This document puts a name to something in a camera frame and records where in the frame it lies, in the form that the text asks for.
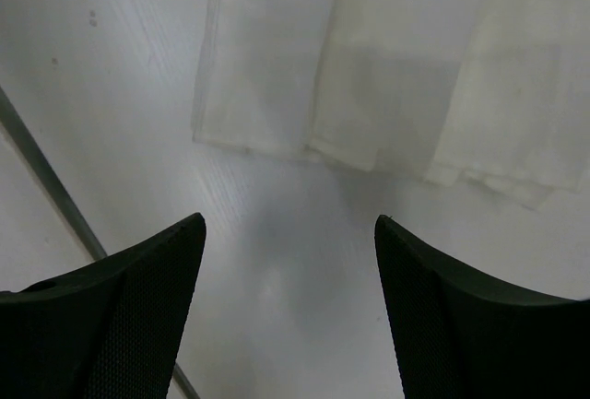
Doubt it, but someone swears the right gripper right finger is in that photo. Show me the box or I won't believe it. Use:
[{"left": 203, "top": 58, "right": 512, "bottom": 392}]
[{"left": 374, "top": 216, "right": 589, "bottom": 398}]

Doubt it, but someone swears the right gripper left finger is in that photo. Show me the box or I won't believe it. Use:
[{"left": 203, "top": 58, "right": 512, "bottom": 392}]
[{"left": 1, "top": 213, "right": 206, "bottom": 398}]

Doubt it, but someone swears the white pleated skirt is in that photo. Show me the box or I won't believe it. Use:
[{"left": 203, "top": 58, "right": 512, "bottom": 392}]
[{"left": 193, "top": 0, "right": 589, "bottom": 208}]

